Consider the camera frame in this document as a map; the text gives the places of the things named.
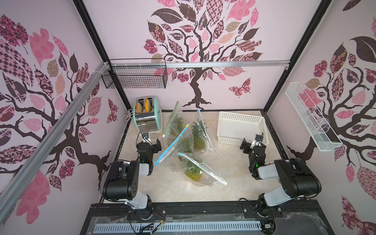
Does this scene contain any back right zip bag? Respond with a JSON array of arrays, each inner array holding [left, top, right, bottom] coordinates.
[[191, 109, 214, 152]]

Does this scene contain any white vent strip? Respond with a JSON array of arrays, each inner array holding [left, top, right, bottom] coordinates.
[[91, 221, 262, 235]]

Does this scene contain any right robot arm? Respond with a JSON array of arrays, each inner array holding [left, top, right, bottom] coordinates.
[[240, 139, 322, 212]]

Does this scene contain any aluminium rail left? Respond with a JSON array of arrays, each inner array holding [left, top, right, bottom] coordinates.
[[1, 62, 110, 223]]

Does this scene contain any aluminium rail back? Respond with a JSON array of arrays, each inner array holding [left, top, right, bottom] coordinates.
[[112, 60, 290, 69]]

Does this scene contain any white wire wall shelf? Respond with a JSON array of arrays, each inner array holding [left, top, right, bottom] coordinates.
[[285, 82, 343, 151]]

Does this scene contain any black wire wall basket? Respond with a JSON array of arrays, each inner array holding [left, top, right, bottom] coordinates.
[[101, 57, 168, 89]]

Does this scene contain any mint green toaster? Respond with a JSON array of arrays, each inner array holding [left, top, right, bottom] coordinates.
[[133, 96, 163, 134]]

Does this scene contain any middle blue-zip bag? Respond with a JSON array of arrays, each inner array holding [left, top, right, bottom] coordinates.
[[154, 123, 194, 171]]

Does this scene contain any aluminium rail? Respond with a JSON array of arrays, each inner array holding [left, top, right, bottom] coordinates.
[[112, 60, 290, 69], [1, 62, 110, 223]]

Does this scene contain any zip-top bag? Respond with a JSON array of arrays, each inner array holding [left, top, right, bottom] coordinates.
[[178, 152, 228, 187]]

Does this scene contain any white plastic basket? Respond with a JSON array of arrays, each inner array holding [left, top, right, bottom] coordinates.
[[217, 111, 269, 146]]

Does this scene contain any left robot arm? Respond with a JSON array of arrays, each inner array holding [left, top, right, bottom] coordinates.
[[101, 140, 162, 220]]

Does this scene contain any back green-zip bag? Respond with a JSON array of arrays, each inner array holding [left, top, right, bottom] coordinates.
[[163, 101, 185, 145]]

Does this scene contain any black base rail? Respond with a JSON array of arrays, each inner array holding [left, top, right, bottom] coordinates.
[[80, 200, 333, 235]]

